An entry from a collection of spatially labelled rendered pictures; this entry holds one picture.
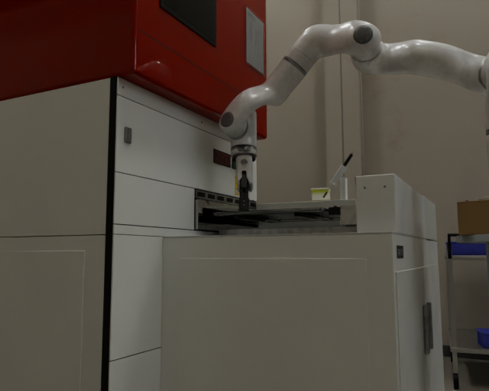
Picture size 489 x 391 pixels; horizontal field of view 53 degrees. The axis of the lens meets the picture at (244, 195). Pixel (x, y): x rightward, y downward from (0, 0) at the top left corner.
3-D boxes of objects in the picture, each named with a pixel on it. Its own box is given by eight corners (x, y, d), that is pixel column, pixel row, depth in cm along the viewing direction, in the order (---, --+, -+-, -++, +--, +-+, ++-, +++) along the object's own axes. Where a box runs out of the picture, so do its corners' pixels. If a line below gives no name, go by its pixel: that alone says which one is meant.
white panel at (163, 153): (105, 234, 121) (110, 77, 125) (251, 241, 193) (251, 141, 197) (115, 233, 119) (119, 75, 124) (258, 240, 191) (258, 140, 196)
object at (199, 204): (193, 229, 152) (193, 198, 153) (254, 233, 191) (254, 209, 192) (198, 229, 151) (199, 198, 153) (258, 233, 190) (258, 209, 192)
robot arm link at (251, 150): (257, 143, 153) (257, 153, 152) (256, 153, 162) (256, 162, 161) (230, 143, 153) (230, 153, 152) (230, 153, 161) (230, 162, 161)
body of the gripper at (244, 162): (255, 150, 152) (256, 185, 149) (254, 160, 162) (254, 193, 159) (231, 150, 152) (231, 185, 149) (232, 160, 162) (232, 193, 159)
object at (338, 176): (330, 200, 181) (329, 165, 183) (333, 202, 185) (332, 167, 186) (346, 199, 178) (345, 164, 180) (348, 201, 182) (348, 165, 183)
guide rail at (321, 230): (218, 238, 160) (218, 229, 160) (221, 239, 162) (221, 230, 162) (373, 236, 138) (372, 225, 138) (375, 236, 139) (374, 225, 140)
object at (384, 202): (356, 233, 118) (355, 176, 120) (397, 239, 167) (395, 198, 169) (397, 232, 114) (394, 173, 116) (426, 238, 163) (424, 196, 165)
